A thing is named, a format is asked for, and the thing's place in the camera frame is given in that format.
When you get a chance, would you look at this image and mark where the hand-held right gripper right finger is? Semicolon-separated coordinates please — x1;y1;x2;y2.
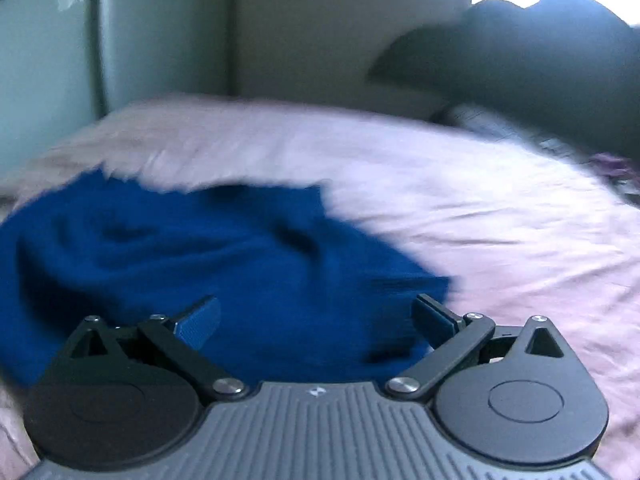
385;293;572;403

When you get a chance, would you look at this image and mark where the blue knit sweater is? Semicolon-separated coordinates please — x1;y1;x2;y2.
0;169;455;387

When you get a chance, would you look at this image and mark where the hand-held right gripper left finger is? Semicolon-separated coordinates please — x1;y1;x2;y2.
67;296;251;402

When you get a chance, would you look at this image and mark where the matte wardrobe door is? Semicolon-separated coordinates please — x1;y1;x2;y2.
97;0;238;113

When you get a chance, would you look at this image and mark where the dark scalloped headboard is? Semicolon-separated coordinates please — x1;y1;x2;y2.
367;0;640;163

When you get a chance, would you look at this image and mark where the pink bed sheet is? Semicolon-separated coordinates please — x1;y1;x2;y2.
0;92;640;480

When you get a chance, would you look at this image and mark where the patterned pillow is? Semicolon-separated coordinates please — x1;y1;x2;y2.
440;102;606;163

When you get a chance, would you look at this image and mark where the purple cloth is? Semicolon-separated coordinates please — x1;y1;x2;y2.
589;154;637;182

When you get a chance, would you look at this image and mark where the reflective glass wardrobe door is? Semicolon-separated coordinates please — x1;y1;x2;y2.
0;0;110;177

